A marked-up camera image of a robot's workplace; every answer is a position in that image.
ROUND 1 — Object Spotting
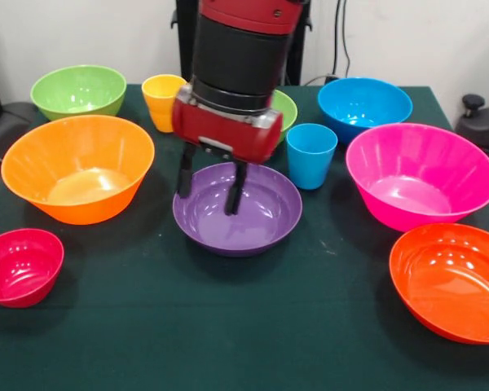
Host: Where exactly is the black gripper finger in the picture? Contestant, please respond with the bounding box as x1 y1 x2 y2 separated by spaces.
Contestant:
175 144 196 200
223 160 249 217

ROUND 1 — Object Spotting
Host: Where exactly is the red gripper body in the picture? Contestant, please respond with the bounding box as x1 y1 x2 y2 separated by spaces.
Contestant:
170 84 284 165

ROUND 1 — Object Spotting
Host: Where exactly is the purple bowl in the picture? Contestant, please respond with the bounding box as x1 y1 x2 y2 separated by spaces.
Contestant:
172 161 303 258

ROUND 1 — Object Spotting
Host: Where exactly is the green bowl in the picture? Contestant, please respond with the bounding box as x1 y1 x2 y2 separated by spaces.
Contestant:
29 64 128 122
271 89 299 143

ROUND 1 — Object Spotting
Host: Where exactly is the small crimson bowl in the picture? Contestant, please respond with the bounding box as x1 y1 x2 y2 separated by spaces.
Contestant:
0 227 65 309

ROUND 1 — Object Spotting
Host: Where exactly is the yellow cup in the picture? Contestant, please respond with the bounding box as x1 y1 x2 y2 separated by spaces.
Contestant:
141 73 187 134

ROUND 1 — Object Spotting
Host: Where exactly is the blue cup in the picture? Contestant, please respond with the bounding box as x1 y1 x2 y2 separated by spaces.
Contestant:
285 123 339 191

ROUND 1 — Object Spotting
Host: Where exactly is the large orange bowl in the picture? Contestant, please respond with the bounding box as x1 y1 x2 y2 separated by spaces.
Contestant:
0 114 156 226

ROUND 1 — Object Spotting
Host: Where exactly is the dark green table cloth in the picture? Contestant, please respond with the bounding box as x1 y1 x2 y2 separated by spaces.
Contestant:
0 83 489 391

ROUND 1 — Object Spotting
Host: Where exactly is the blue bowl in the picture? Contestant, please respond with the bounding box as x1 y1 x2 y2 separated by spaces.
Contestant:
317 77 414 146

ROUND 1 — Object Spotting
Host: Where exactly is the black stand base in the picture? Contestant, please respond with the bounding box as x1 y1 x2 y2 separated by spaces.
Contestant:
456 94 489 150
0 101 40 164

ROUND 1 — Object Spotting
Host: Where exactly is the large magenta bowl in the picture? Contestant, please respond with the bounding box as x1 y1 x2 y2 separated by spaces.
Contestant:
345 122 489 233

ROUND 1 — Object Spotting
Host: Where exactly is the orange-red shallow bowl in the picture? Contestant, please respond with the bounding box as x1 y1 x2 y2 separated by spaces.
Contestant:
389 222 489 345

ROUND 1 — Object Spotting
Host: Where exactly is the black wall cable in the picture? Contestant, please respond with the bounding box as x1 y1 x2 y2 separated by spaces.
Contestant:
332 0 351 81

